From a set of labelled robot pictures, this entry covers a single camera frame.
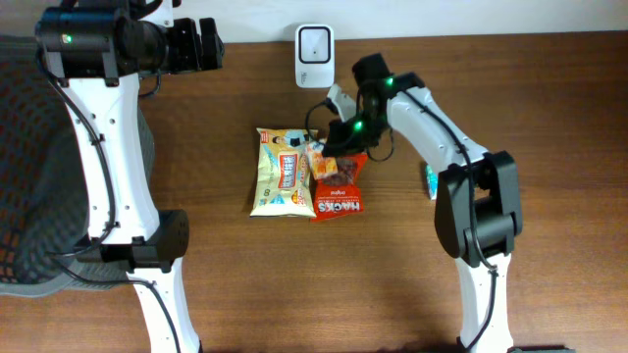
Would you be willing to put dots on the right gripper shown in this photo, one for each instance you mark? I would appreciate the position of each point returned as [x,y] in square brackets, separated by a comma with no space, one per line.
[340,141]

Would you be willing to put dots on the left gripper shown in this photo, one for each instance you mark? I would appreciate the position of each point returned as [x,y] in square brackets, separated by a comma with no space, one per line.
[193,58]

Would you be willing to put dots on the orange tissue pack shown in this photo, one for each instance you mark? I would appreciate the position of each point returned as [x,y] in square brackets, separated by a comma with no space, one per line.
[320,167]

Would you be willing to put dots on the red Hacks candy bag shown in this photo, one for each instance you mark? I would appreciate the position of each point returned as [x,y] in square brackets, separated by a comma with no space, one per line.
[338,195]

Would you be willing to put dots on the beige snack bag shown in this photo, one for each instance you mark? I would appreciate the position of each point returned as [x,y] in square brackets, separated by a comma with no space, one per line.
[283,175]

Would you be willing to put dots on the teal tissue pack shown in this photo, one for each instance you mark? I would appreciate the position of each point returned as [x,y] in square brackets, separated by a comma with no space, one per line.
[432,182]

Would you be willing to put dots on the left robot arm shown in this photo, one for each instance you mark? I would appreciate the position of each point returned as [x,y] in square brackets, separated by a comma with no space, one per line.
[95,54]

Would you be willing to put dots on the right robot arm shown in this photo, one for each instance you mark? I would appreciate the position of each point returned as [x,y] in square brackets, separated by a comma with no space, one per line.
[478,206]

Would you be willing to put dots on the white barcode scanner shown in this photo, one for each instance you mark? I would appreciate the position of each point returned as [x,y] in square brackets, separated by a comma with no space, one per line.
[314,56]

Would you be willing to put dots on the grey plastic mesh basket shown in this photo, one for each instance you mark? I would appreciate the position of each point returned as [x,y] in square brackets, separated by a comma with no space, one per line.
[75,167]

